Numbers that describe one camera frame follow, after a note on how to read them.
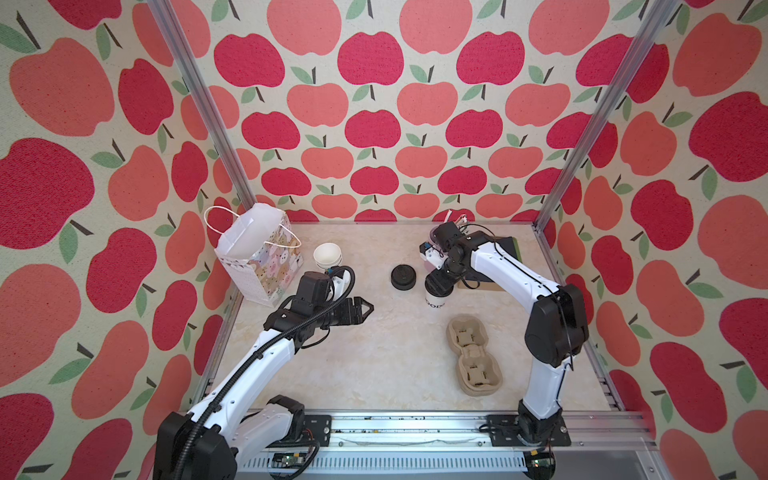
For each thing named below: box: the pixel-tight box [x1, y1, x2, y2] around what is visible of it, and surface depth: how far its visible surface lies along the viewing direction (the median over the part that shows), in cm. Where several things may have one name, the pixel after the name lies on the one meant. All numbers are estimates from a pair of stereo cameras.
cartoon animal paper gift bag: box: [203, 203, 303, 308], surface depth 89 cm
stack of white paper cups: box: [313, 242, 343, 270], surface depth 98 cm
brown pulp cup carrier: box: [447, 314, 503, 397], surface depth 82 cm
